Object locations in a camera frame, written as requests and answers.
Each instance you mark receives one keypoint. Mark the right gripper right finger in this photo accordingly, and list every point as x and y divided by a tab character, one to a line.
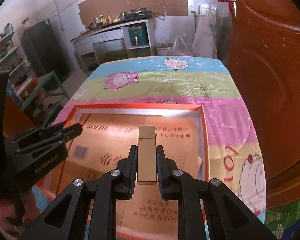
206	209

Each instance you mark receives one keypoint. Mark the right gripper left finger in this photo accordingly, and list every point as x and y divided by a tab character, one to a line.
87	209

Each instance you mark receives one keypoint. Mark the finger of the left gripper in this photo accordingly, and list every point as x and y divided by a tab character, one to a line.
55	132

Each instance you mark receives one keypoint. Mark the opaque orange bottle cap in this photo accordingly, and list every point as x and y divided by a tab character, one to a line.
69	123

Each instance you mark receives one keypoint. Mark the shallow cardboard tray box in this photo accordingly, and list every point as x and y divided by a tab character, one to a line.
109	131

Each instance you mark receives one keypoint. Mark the green metal table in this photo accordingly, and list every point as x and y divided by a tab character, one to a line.
39	98

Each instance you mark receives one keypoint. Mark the green beverage carton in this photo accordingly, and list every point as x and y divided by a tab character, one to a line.
283	221

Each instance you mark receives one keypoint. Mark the colourful cartoon tablecloth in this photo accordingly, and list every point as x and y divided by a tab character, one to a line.
234	153

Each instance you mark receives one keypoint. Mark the dark refrigerator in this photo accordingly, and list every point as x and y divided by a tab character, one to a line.
43	51

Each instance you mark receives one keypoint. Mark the kitchen storage shelf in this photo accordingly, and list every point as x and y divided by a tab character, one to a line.
13	60

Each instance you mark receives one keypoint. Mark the kitchen counter cabinet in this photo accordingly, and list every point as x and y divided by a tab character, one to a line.
113	43

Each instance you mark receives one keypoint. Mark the black gas stove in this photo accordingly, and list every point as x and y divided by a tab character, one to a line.
137	14

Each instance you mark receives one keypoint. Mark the white sack bag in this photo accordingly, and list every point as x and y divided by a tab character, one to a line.
205	37

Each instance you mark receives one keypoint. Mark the wooden door right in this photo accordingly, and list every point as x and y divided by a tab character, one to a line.
264	62

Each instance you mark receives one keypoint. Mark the cardboard wall sheets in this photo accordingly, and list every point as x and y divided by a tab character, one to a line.
91	9

